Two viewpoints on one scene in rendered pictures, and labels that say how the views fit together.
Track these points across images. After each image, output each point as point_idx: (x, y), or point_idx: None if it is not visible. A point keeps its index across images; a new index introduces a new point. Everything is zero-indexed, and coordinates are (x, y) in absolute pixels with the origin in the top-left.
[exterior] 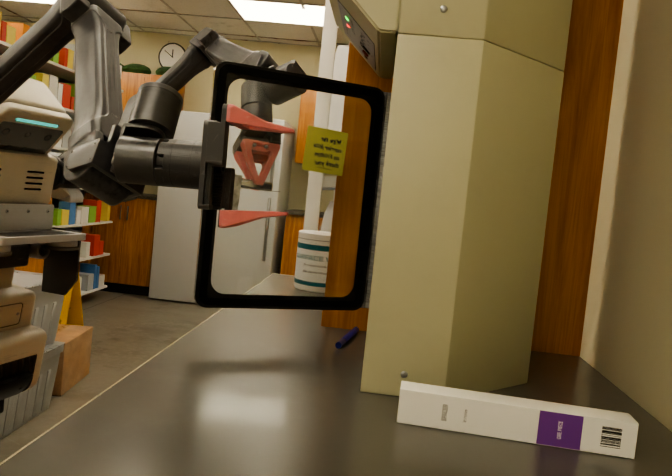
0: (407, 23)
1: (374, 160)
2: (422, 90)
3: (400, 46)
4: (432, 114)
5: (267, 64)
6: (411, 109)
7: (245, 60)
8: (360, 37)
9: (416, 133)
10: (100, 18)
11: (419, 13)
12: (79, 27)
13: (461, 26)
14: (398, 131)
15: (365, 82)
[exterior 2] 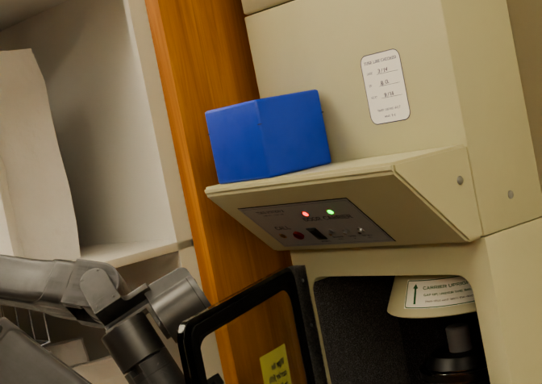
0: (489, 223)
1: (310, 364)
2: (519, 293)
3: (490, 251)
4: (532, 315)
5: (122, 283)
6: (517, 319)
7: (52, 282)
8: (334, 227)
9: (527, 343)
10: (29, 338)
11: (494, 207)
12: (1, 368)
13: (527, 208)
14: (514, 348)
15: (233, 257)
